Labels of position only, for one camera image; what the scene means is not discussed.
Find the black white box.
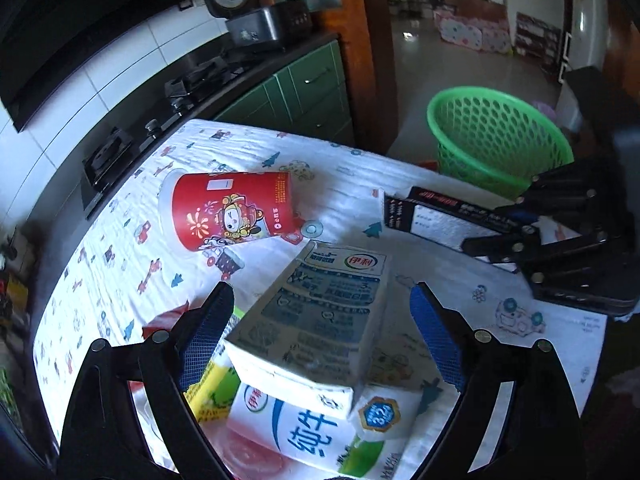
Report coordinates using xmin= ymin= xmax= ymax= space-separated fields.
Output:
xmin=382 ymin=186 xmax=540 ymax=273

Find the white green milk bag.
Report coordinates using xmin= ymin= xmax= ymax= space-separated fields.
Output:
xmin=184 ymin=358 xmax=426 ymax=480

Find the white blue milk carton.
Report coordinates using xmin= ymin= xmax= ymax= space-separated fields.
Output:
xmin=224 ymin=240 xmax=392 ymax=419

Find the red cylindrical snack can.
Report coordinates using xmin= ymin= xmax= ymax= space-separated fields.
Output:
xmin=158 ymin=170 xmax=302 ymax=252

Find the red paper packet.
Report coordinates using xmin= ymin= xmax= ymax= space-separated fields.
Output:
xmin=142 ymin=302 xmax=190 ymax=339

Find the green plastic trash basket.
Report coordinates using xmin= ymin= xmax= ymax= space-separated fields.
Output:
xmin=426 ymin=86 xmax=574 ymax=200

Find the green kitchen cabinet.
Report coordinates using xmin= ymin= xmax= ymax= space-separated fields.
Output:
xmin=214 ymin=40 xmax=354 ymax=145

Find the polka dot play tent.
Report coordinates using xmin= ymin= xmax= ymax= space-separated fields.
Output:
xmin=434 ymin=10 xmax=512 ymax=54

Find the white printed tablecloth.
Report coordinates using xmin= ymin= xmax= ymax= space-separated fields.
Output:
xmin=32 ymin=119 xmax=606 ymax=479

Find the wooden glass display cabinet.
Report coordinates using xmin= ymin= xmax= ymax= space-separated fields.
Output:
xmin=259 ymin=0 xmax=399 ymax=154

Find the black gas stove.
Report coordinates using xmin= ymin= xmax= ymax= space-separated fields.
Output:
xmin=80 ymin=52 xmax=252 ymax=217

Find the black range hood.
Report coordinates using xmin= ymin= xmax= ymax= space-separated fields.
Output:
xmin=1 ymin=0 xmax=186 ymax=130

